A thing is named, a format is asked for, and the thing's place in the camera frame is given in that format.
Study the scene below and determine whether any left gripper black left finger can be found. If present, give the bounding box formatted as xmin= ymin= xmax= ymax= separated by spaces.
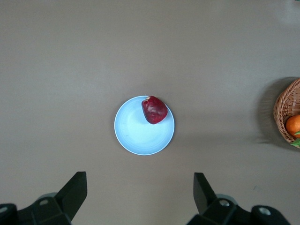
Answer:
xmin=0 ymin=171 xmax=88 ymax=225

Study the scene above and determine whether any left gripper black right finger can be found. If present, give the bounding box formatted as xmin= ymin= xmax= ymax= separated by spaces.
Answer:
xmin=187 ymin=172 xmax=288 ymax=225

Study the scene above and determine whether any red apple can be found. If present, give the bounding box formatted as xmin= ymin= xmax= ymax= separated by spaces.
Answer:
xmin=141 ymin=95 xmax=168 ymax=125

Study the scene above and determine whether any light blue plate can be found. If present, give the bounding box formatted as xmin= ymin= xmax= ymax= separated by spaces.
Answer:
xmin=114 ymin=95 xmax=176 ymax=156

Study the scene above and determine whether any orange tangerine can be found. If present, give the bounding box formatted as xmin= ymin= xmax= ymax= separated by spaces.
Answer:
xmin=285 ymin=114 xmax=300 ymax=138

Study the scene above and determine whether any brown wicker basket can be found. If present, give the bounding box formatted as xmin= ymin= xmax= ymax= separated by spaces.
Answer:
xmin=273 ymin=77 xmax=300 ymax=150

